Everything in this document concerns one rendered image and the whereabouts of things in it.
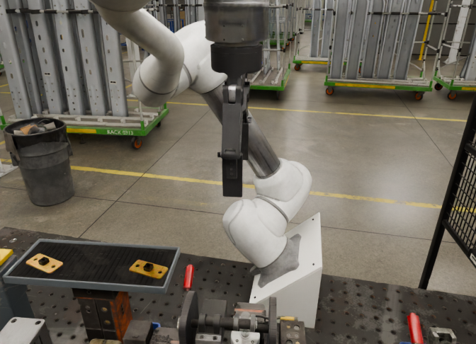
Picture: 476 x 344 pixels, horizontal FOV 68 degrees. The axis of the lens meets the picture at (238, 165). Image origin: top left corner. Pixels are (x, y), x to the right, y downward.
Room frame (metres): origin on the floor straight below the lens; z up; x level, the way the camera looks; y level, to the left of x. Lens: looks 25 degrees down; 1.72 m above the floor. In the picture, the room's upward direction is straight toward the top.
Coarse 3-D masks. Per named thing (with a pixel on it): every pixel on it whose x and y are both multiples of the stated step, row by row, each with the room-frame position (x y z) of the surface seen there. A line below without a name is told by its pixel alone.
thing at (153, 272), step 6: (138, 264) 0.64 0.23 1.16; (144, 264) 0.64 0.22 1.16; (150, 264) 0.63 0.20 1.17; (156, 264) 0.64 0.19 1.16; (132, 270) 0.62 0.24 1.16; (138, 270) 0.62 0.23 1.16; (144, 270) 0.62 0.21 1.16; (150, 270) 0.62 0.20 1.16; (156, 270) 0.62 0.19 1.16; (162, 270) 0.62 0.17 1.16; (150, 276) 0.60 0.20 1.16; (156, 276) 0.60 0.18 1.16; (162, 276) 0.60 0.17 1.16
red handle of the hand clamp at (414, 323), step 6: (408, 318) 0.50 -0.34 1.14; (414, 318) 0.50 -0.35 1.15; (408, 324) 0.50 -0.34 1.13; (414, 324) 0.49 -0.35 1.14; (414, 330) 0.48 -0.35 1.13; (420, 330) 0.48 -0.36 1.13; (414, 336) 0.47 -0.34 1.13; (420, 336) 0.47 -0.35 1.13; (414, 342) 0.47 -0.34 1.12; (420, 342) 0.46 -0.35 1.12
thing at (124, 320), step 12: (72, 288) 0.61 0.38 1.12; (84, 300) 0.61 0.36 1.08; (96, 300) 0.61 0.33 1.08; (108, 300) 0.60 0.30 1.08; (120, 300) 0.63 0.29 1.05; (84, 312) 0.61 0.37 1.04; (96, 312) 0.61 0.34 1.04; (108, 312) 0.61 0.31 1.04; (120, 312) 0.62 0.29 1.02; (84, 324) 0.61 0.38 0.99; (96, 324) 0.61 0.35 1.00; (108, 324) 0.61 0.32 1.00; (120, 324) 0.61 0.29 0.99; (96, 336) 0.61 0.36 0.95; (108, 336) 0.61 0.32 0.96; (120, 336) 0.61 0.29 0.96
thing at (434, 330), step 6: (432, 330) 0.42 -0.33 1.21; (438, 330) 0.42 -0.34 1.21; (444, 330) 0.42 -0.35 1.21; (450, 330) 0.42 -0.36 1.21; (432, 336) 0.41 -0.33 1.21; (438, 336) 0.40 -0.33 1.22; (444, 336) 0.41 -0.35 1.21; (450, 336) 0.40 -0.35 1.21; (426, 342) 0.42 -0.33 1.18; (432, 342) 0.40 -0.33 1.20; (438, 342) 0.41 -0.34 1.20; (444, 342) 0.40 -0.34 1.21; (450, 342) 0.40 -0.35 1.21
